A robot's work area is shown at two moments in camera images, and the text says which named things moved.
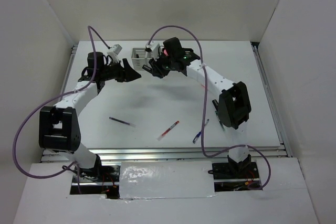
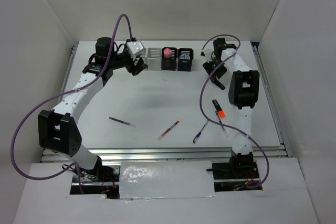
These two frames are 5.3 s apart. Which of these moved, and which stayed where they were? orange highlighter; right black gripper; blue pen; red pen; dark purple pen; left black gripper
Moved: right black gripper; left black gripper
Stayed: dark purple pen; blue pen; orange highlighter; red pen
